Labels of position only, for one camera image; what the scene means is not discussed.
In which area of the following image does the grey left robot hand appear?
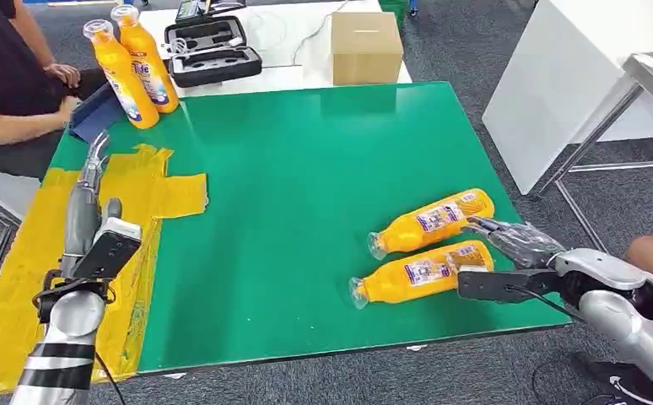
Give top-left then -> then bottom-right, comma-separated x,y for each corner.
61,129 -> 123,278

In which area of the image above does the person's left hand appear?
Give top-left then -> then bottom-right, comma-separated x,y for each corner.
44,62 -> 82,89

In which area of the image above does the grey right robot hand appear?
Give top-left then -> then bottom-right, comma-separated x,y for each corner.
465,216 -> 568,273

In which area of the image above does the person's right hand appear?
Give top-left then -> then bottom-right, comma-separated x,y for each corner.
55,95 -> 82,125

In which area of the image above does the orange detergent bottle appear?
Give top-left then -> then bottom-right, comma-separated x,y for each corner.
348,240 -> 495,311
110,4 -> 181,115
83,19 -> 161,131
366,187 -> 496,262

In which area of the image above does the blue tray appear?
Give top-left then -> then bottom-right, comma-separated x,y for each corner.
67,82 -> 127,143

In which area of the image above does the person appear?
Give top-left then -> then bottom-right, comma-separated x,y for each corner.
0,0 -> 110,180

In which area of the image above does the black handheld device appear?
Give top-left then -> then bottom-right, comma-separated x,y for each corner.
174,0 -> 211,22

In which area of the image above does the open black case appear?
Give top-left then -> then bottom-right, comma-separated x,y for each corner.
163,14 -> 264,89

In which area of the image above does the white panel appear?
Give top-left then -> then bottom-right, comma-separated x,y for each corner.
482,0 -> 653,197

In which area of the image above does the black shoe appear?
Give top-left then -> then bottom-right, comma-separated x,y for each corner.
586,359 -> 653,405

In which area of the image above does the green table mat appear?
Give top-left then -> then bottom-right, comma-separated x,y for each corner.
46,81 -> 572,375

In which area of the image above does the white table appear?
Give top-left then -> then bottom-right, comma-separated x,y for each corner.
136,0 -> 414,99

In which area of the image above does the cardboard box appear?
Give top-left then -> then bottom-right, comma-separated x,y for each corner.
330,11 -> 405,87

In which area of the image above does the green crate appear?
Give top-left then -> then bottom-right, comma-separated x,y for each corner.
378,0 -> 412,28

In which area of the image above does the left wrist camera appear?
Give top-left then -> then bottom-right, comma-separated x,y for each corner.
71,217 -> 143,281

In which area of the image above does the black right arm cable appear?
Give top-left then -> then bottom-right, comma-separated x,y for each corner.
505,284 -> 585,322

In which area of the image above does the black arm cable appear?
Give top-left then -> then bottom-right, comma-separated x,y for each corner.
505,284 -> 585,322
94,352 -> 128,405

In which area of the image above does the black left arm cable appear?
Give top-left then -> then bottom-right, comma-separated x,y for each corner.
94,352 -> 128,405

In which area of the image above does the thin white cable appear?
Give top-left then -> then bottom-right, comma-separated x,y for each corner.
290,0 -> 352,66

